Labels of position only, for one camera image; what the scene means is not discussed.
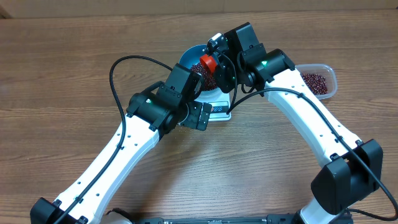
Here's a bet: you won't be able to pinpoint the red scoop blue handle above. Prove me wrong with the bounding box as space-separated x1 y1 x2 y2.
200 54 217 73

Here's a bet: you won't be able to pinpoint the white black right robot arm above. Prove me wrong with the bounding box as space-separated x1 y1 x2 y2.
206 42 383 223

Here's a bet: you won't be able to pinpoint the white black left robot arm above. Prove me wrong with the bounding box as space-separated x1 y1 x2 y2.
30 82 212 223

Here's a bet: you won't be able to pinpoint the red beans in bowl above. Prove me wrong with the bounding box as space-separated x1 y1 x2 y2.
190 63 218 91

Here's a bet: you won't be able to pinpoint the white digital kitchen scale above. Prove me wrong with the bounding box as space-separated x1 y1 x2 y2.
196 84 232 122

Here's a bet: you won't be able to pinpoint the teal plastic bowl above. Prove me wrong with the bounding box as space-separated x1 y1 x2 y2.
178 44 229 93

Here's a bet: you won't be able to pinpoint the red adzuki beans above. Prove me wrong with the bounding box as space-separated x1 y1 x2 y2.
300 73 328 95

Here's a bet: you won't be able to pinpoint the clear plastic container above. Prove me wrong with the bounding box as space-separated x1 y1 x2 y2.
296 64 338 100

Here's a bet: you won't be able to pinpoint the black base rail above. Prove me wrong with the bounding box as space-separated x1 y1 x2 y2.
105 208 354 224

